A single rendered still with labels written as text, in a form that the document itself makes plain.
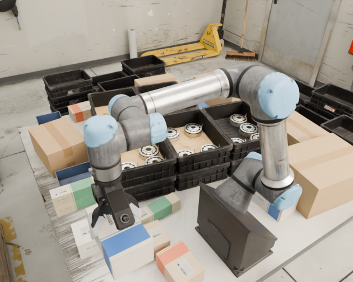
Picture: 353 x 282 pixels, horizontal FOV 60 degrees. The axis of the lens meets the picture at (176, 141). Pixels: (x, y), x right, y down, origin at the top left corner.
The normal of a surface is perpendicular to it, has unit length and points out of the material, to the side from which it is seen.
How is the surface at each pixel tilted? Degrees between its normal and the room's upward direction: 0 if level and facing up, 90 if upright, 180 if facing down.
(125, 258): 90
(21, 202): 0
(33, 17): 90
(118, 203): 32
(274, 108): 77
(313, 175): 0
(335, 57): 90
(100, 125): 1
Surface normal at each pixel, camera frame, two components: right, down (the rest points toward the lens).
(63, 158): 0.62, 0.47
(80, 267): 0.02, -0.80
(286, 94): 0.42, 0.34
